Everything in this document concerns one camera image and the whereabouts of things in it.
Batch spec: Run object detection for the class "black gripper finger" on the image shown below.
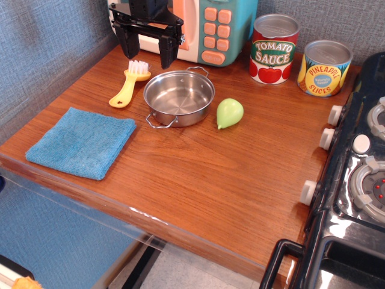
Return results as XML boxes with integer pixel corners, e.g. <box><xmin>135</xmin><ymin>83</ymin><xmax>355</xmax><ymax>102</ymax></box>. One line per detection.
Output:
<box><xmin>114</xmin><ymin>24</ymin><xmax>140</xmax><ymax>59</ymax></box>
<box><xmin>159</xmin><ymin>34</ymin><xmax>182</xmax><ymax>69</ymax></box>

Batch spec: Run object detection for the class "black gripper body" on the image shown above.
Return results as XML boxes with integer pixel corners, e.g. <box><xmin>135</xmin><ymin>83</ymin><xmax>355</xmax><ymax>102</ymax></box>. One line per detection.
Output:
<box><xmin>108</xmin><ymin>1</ymin><xmax>184</xmax><ymax>39</ymax></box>

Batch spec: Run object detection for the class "blue cloth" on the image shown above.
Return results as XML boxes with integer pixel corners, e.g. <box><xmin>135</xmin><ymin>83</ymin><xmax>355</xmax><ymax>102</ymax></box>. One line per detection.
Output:
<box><xmin>25</xmin><ymin>108</ymin><xmax>136</xmax><ymax>181</ymax></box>

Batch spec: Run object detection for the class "yellow dish brush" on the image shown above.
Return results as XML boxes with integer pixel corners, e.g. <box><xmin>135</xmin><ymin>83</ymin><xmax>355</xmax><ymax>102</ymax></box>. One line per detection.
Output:
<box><xmin>109</xmin><ymin>60</ymin><xmax>151</xmax><ymax>108</ymax></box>

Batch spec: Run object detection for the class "small steel pan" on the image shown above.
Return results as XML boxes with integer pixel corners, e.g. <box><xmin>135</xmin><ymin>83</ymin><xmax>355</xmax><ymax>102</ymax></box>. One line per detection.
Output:
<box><xmin>143</xmin><ymin>66</ymin><xmax>215</xmax><ymax>129</ymax></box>

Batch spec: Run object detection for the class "teal toy microwave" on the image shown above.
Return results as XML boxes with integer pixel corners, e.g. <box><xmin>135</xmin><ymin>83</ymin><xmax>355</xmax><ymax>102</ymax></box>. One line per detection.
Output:
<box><xmin>106</xmin><ymin>0</ymin><xmax>259</xmax><ymax>67</ymax></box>

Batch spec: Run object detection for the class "green toy pear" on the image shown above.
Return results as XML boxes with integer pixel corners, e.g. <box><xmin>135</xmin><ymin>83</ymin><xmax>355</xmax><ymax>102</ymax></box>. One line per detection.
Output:
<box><xmin>217</xmin><ymin>98</ymin><xmax>244</xmax><ymax>129</ymax></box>

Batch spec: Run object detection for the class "tomato sauce can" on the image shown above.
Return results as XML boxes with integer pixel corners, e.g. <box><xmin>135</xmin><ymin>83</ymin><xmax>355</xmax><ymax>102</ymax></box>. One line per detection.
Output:
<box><xmin>249</xmin><ymin>14</ymin><xmax>300</xmax><ymax>85</ymax></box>

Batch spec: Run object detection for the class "pineapple slices can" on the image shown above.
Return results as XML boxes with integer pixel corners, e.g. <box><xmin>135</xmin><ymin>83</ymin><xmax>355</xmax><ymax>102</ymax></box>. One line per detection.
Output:
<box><xmin>297</xmin><ymin>40</ymin><xmax>353</xmax><ymax>98</ymax></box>

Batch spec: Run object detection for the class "black toy stove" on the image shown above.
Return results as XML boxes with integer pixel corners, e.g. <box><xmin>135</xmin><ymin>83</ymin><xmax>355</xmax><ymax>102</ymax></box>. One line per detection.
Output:
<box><xmin>260</xmin><ymin>52</ymin><xmax>384</xmax><ymax>288</ymax></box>

